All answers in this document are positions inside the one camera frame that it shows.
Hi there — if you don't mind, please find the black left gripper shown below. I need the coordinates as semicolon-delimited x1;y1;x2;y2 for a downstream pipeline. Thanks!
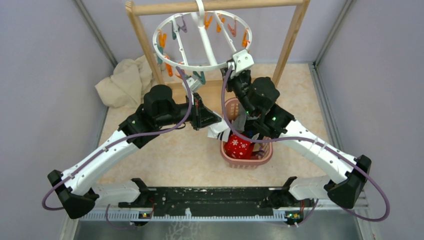
156;92;222;131

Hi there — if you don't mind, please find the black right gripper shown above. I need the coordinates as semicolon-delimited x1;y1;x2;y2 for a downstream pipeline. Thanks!
219;64;257;118

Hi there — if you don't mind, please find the white sock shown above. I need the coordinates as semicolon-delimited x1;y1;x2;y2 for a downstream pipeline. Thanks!
207;119;232;142

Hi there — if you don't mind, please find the red snowflake sock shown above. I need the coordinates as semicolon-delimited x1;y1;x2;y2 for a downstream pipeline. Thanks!
223;133;254;160

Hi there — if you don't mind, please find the pink plastic laundry basket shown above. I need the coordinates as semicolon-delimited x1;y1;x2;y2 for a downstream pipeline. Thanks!
220;97;275;170

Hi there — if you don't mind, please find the lilac plastic clip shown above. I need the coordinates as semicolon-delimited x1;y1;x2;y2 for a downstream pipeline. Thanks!
177;15;188;33

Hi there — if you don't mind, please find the grey sock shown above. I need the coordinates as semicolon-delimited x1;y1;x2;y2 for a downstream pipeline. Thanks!
232;115;247;133

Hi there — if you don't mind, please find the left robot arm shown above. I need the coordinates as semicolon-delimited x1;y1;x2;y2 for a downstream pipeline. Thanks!
47;85;222;219

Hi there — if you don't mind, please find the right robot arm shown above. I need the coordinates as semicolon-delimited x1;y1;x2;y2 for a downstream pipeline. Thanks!
221;67;372;209

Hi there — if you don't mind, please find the white round clip hanger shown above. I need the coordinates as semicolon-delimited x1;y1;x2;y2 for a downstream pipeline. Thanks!
152;0;253;72

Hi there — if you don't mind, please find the teal plastic clip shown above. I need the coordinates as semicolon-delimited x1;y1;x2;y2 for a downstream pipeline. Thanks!
192;71;206;85

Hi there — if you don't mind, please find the orange plastic clip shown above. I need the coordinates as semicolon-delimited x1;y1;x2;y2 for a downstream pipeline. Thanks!
241;28;250;49

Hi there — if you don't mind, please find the pink plastic clip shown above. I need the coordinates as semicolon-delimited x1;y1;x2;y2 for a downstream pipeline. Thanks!
227;18;238;38

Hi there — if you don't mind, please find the beige crumpled cloth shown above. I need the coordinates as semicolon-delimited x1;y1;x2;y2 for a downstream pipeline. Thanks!
95;55;158;108

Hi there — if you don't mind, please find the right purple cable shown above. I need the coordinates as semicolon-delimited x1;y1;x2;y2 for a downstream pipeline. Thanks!
220;66;391;223

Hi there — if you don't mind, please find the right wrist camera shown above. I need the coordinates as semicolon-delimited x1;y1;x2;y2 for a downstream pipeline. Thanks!
227;49;255;78

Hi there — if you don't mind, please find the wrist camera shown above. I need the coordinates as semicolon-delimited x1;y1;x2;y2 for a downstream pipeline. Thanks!
227;49;255;78
182;76;204;95

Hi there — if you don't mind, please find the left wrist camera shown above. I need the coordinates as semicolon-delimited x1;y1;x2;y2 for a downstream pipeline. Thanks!
182;76;204;95

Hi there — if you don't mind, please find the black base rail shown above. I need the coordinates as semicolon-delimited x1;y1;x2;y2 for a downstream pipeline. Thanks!
118;187;315;217

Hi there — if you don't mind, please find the wooden drying rack frame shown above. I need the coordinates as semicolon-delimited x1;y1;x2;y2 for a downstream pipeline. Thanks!
125;0;311;107

